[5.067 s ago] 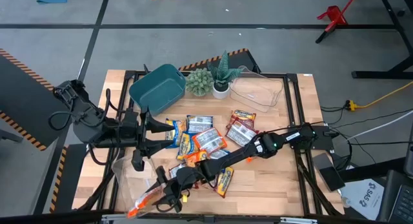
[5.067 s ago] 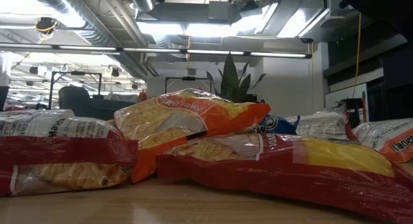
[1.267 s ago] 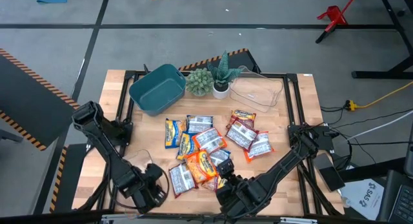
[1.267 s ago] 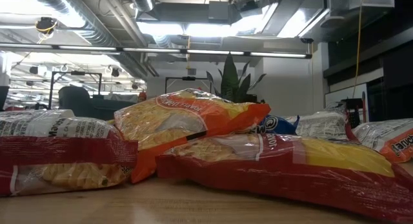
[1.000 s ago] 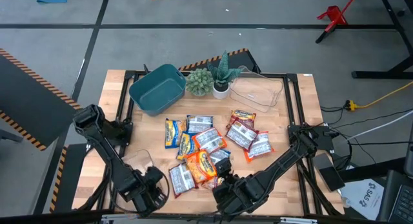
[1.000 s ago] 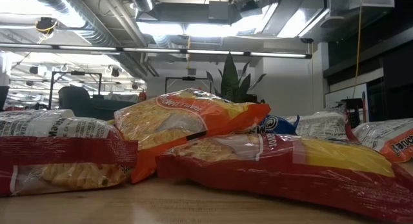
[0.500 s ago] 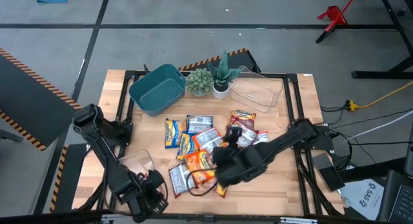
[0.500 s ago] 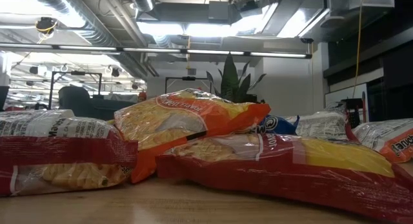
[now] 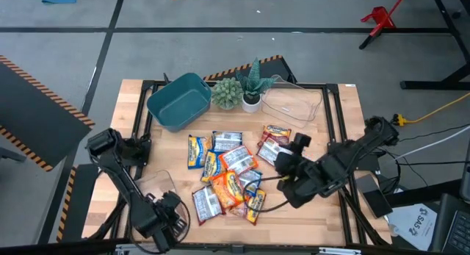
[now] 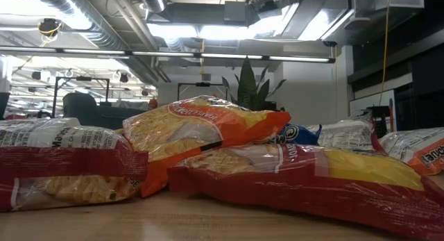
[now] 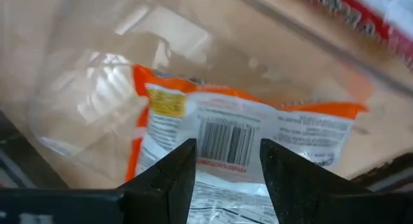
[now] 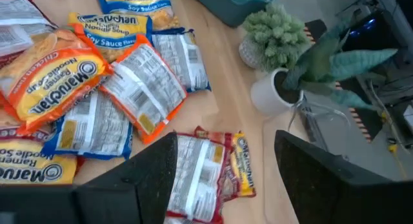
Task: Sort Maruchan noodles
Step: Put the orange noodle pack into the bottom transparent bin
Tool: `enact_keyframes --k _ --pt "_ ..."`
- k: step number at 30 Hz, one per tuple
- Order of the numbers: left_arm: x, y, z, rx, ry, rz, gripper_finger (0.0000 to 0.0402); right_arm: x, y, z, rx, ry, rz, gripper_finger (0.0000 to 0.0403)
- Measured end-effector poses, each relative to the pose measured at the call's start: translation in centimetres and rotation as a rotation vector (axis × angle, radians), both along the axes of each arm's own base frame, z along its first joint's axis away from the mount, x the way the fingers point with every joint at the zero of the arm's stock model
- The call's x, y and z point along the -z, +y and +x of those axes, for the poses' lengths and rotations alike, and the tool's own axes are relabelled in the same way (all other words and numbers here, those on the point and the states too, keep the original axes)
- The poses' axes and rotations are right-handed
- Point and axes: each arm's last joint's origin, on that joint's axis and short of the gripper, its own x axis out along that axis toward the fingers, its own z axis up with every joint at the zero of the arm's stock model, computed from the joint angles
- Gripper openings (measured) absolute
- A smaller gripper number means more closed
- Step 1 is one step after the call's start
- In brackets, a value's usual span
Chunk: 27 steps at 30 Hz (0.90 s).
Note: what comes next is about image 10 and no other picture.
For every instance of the orange Maruchan noodle pack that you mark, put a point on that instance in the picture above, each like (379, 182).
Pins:
(194, 130)
(416, 143)

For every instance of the blue Maruchan noodle pack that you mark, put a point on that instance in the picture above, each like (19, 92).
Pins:
(298, 134)

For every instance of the red Maruchan noodle pack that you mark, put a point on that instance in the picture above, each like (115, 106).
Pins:
(347, 135)
(69, 164)
(312, 189)

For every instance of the green snake plant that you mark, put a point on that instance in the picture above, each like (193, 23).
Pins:
(247, 81)

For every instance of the black equipment stand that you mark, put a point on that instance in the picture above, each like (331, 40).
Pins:
(272, 105)

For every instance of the black hanging spotlight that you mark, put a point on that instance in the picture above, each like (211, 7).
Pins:
(123, 77)
(145, 92)

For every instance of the long ceiling light bar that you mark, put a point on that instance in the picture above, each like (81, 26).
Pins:
(166, 53)

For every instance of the dark sofa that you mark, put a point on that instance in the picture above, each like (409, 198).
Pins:
(83, 107)

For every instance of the red metal floor stand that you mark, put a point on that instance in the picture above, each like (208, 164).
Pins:
(391, 116)

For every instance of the black metal frame stand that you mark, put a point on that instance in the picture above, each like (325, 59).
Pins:
(203, 84)
(85, 78)

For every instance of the wall security camera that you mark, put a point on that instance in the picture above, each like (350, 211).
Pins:
(329, 43)

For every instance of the white wall board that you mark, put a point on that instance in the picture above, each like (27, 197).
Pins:
(367, 102)

